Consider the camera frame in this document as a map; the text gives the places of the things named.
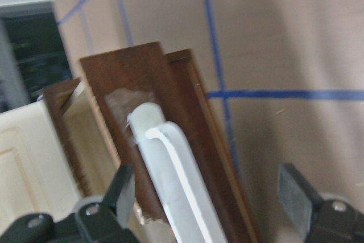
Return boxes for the white drawer handle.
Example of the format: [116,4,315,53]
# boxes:
[127,102,227,242]

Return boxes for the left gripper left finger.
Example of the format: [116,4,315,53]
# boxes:
[1,165,135,242]

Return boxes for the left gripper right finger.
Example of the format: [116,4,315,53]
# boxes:
[277,163,363,242]

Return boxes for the cream white cabinet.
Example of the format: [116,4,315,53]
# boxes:
[1,79,120,229]

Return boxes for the dark wooden drawer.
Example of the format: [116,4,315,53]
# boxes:
[42,42,259,242]

